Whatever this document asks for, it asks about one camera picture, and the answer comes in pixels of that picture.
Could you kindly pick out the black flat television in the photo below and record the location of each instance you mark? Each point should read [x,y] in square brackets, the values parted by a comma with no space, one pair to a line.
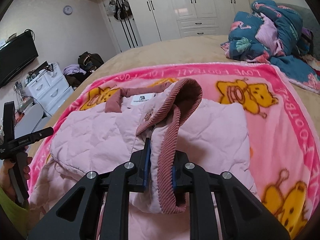
[16,55]

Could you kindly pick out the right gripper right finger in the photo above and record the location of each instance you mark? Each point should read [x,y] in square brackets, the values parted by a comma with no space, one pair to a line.
[221,207]

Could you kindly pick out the white glossy wardrobe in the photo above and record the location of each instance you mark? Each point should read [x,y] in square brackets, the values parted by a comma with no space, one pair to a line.
[161,20]

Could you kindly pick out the round wall clock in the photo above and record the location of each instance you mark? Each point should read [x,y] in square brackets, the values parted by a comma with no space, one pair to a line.
[67,10]

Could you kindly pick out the grey quilted headboard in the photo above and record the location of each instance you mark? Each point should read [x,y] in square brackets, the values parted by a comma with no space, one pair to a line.
[309,20]

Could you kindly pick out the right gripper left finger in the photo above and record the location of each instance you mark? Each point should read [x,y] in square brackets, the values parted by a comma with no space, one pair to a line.
[97,206]

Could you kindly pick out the blue flamingo print quilt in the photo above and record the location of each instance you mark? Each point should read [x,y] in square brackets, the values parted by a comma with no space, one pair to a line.
[274,34]

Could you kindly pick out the white door with bags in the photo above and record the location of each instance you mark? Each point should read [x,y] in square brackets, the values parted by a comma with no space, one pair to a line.
[120,24]

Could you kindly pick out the person's left hand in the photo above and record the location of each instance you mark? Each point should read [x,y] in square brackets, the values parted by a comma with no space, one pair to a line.
[7,177]

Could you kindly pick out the pink cartoon bear blanket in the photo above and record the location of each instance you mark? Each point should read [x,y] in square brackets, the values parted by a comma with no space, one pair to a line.
[288,189]

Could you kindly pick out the lavender clothes pile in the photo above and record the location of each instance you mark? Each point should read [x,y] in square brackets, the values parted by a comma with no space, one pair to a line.
[73,69]

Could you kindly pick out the pink quilted jacket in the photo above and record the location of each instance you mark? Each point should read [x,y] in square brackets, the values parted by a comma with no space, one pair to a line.
[176,117]

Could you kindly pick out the black bag on floor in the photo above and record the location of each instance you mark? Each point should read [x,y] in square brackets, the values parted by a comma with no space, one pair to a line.
[90,62]

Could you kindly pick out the white drawer cabinet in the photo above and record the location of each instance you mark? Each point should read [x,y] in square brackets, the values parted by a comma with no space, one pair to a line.
[49,88]

